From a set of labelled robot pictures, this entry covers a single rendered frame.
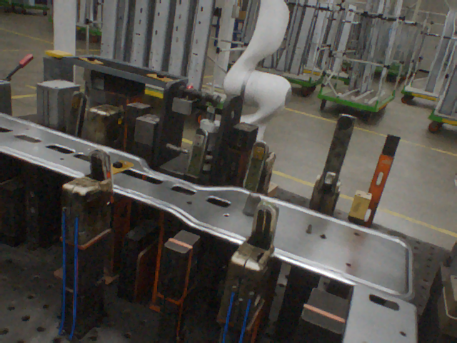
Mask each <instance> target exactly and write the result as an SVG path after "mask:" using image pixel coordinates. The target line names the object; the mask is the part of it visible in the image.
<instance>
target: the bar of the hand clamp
mask: <svg viewBox="0 0 457 343"><path fill-rule="evenodd" d="M356 119H357V117H356V116H350V115H346V114H339V117H338V122H337V125H336V127H335V130H334V133H333V138H332V141H331V145H330V148H329V151H328V156H327V159H326V163H325V166H324V169H323V174H322V175H321V179H320V182H319V185H318V189H322V188H323V185H324V180H325V179H326V175H327V172H330V173H332V174H335V177H334V180H333V184H332V187H331V192H330V193H331V194H333V193H334V192H335V188H336V183H337V182H338V179H339V177H340V174H341V169H342V166H343V162H344V159H345V156H346V151H347V148H348V144H349V142H350V138H351V134H352V133H353V129H354V127H355V123H356Z"/></svg>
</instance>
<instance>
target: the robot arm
mask: <svg viewBox="0 0 457 343"><path fill-rule="evenodd" d="M260 1H261V5H260V10H259V14H258V20H257V23H256V28H255V32H254V34H253V37H252V39H251V42H250V44H249V46H247V48H246V50H245V52H244V53H243V54H242V55H241V56H240V57H239V59H238V61H237V62H236V63H235V64H234V65H233V66H232V67H231V69H229V71H228V72H227V74H226V77H225V79H224V93H225V95H226V97H228V96H232V95H235V94H236V95H239V96H241V98H242V101H243V104H245V105H249V106H254V107H256V108H258V111H257V112H256V113H255V114H251V115H244V116H241V120H240V123H241V122H245V123H248V124H253V125H256V126H259V128H258V135H257V140H256V141H263V135H264V131H265V128H266V125H267V124H268V123H269V122H270V120H272V119H273V118H274V117H275V116H276V115H277V114H278V113H279V112H280V111H281V110H282V109H283V108H284V107H285V106H287V105H288V103H289V102H290V100H291V93H292V90H291V85H290V84H289V82H288V81H287V80H286V79H285V78H283V77H282V76H278V75H275V74H270V73H267V72H263V71H257V70H255V68H256V65H257V64H258V63H259V62H260V61H261V60H262V59H264V58H266V57H268V56H270V55H272V54H274V53H275V52H276V51H277V50H278V48H279V47H280V45H281V42H283V39H284V37H285V34H286V29H287V26H288V20H289V11H288V7H287V5H286V3H285V2H284V0H260Z"/></svg>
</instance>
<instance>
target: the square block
mask: <svg viewBox="0 0 457 343"><path fill-rule="evenodd" d="M436 304H437V305H438V308H436V310H437V311H436V312H435V314H434V316H433V319H432V320H431V323H430V326H429V328H428V330H427V332H426V335H425V337H424V339H423V342H422V343H457V276H454V275H451V276H450V277H449V278H448V281H447V283H446V285H445V287H444V288H443V291H442V293H441V296H440V298H439V300H438V301H437V302H436Z"/></svg>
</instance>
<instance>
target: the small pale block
mask: <svg viewBox="0 0 457 343"><path fill-rule="evenodd" d="M371 197H372V194H369V193H365V192H361V191H358V190H356V195H355V197H354V200H353V203H352V204H351V209H350V212H349V213H348V217H347V218H348V221H349V222H353V223H356V224H360V225H361V223H363V221H364V218H365V215H366V214H367V211H368V206H369V204H370V201H371ZM340 288H341V284H339V283H337V282H334V281H331V280H330V282H329V284H328V288H327V291H326V292H328V293H331V294H332V295H335V296H338V293H339V290H340Z"/></svg>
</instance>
